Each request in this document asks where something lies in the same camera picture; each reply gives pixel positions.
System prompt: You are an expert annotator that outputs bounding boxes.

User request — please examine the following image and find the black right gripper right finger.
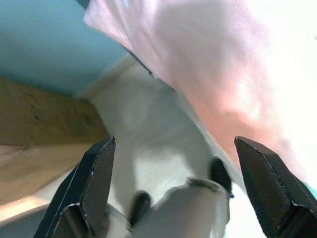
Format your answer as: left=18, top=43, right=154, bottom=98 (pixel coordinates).
left=234, top=135, right=317, bottom=238

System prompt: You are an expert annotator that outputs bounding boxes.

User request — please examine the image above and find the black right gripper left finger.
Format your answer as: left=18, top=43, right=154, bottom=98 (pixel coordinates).
left=33, top=135, right=116, bottom=238

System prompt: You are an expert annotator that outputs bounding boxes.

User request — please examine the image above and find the brown cardboard box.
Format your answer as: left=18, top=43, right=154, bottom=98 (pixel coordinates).
left=0, top=76, right=111, bottom=206

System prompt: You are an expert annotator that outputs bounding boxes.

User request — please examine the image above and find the cream bed mattress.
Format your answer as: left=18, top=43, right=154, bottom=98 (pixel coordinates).
left=83, top=0, right=317, bottom=189

